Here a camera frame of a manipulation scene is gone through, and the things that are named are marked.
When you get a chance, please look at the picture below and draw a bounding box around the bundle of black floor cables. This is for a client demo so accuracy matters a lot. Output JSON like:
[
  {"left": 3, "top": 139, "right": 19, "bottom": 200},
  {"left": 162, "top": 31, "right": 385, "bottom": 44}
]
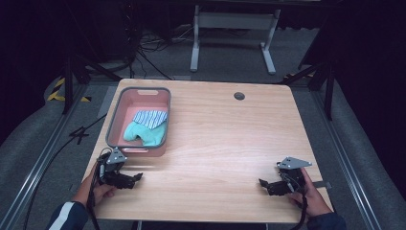
[{"left": 125, "top": 18, "right": 195, "bottom": 81}]

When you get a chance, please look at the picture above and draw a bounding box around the teal cloth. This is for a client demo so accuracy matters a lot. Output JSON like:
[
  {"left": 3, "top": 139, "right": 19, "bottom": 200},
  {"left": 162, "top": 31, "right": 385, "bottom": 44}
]
[{"left": 123, "top": 120, "right": 168, "bottom": 148}]

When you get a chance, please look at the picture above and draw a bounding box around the black metal stand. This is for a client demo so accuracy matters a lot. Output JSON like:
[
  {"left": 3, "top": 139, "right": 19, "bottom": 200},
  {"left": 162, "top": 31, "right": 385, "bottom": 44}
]
[
  {"left": 282, "top": 59, "right": 337, "bottom": 122},
  {"left": 61, "top": 52, "right": 123, "bottom": 115}
]

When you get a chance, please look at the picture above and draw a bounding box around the pink basin with gray rim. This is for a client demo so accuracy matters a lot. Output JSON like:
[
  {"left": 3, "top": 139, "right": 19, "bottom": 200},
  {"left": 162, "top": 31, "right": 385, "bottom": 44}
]
[{"left": 105, "top": 86, "right": 172, "bottom": 158}]

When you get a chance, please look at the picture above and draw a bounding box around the white metal desk frame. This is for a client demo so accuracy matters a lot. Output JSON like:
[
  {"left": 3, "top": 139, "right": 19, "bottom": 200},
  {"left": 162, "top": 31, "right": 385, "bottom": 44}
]
[{"left": 190, "top": 4, "right": 282, "bottom": 76}]

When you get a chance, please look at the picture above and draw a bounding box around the blue white striped cloth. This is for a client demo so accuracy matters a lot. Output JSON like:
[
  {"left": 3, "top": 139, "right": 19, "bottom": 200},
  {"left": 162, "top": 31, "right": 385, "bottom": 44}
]
[{"left": 131, "top": 109, "right": 169, "bottom": 130}]

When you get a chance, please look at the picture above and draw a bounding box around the right hand-held gripper black cable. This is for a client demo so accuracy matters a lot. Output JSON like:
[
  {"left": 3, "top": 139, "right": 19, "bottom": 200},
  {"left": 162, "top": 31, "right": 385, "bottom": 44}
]
[{"left": 290, "top": 191, "right": 309, "bottom": 230}]

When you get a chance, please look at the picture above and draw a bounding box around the person's left hand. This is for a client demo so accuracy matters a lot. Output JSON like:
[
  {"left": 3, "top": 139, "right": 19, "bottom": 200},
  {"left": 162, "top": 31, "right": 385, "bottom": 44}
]
[{"left": 72, "top": 162, "right": 118, "bottom": 209}]

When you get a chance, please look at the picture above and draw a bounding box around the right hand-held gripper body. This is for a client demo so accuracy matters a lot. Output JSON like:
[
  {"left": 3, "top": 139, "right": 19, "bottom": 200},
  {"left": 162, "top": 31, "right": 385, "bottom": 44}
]
[{"left": 276, "top": 155, "right": 313, "bottom": 195}]

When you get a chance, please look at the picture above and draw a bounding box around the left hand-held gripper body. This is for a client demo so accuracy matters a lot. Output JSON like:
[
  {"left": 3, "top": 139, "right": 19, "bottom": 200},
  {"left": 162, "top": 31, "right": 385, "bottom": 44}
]
[{"left": 96, "top": 147, "right": 128, "bottom": 186}]

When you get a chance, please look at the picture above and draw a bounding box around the aluminium floor rail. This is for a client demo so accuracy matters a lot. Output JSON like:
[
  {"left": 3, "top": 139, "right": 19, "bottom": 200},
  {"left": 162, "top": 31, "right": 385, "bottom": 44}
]
[
  {"left": 0, "top": 83, "right": 88, "bottom": 230},
  {"left": 310, "top": 90, "right": 383, "bottom": 230}
]

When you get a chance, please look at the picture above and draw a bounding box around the left hand-held gripper black cable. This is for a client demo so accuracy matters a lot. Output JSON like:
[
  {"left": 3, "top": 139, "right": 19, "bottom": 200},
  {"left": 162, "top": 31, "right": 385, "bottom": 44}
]
[{"left": 86, "top": 152, "right": 108, "bottom": 230}]

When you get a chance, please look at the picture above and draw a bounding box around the person's right hand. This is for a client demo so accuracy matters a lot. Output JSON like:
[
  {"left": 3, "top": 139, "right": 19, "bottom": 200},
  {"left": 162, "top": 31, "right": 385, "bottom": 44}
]
[{"left": 287, "top": 167, "right": 333, "bottom": 219}]

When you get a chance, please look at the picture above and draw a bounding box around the hand-held gripper black cable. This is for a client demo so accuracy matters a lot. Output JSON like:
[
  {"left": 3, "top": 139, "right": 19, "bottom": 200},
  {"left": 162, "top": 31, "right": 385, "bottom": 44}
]
[
  {"left": 86, "top": 152, "right": 108, "bottom": 230},
  {"left": 290, "top": 191, "right": 309, "bottom": 230}
]

